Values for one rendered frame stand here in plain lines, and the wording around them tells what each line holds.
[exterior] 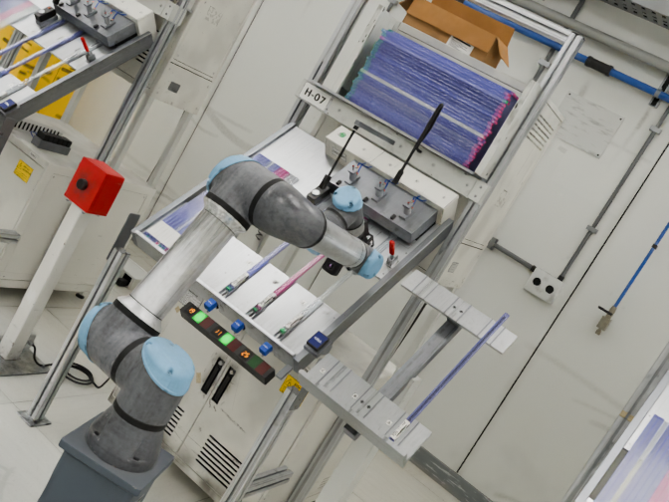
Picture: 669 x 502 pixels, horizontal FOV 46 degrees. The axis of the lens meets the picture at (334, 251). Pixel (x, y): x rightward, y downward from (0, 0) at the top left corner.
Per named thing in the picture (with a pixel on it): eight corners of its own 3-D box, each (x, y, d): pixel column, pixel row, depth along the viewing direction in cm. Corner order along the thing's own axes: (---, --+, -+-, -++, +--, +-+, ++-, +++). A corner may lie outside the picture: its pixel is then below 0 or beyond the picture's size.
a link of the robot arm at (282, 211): (314, 200, 156) (394, 252, 199) (275, 174, 160) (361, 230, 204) (282, 249, 156) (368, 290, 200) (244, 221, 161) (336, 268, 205)
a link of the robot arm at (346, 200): (324, 197, 203) (345, 177, 206) (328, 222, 212) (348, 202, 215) (345, 213, 200) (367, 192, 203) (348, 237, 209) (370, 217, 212)
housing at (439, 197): (438, 239, 251) (444, 208, 240) (324, 167, 271) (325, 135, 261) (452, 226, 255) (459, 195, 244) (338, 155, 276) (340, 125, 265)
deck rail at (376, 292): (298, 375, 215) (298, 362, 211) (293, 370, 216) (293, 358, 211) (451, 233, 251) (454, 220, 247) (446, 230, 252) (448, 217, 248)
